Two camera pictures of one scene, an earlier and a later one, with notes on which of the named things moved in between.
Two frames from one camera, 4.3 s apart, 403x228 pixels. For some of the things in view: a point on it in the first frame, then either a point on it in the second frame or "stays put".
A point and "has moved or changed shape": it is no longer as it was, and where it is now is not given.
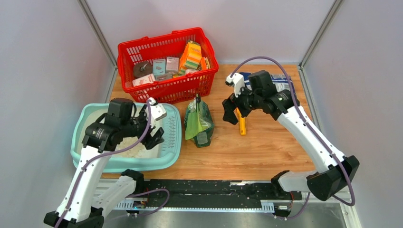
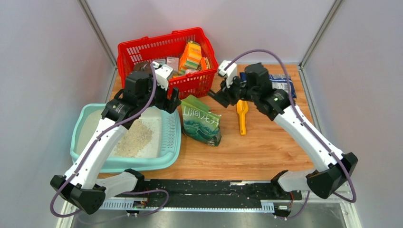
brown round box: (142, 69) stays put
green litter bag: (199, 125) has moved or changed shape
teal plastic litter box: (132, 156) stays put
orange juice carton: (190, 57) stays put
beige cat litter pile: (139, 149) stays put
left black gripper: (157, 138) to (168, 105)
